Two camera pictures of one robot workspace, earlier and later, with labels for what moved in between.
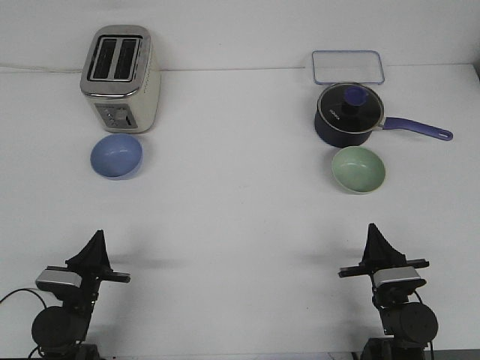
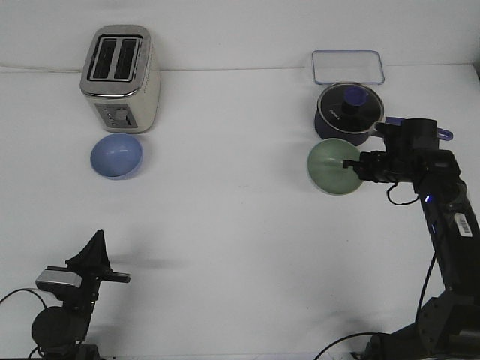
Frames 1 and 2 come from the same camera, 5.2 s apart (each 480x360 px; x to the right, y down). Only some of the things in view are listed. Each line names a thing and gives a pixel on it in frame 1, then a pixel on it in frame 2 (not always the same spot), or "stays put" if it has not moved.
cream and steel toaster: [121, 79] stays put
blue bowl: [116, 156] stays put
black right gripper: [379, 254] -> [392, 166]
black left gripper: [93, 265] stays put
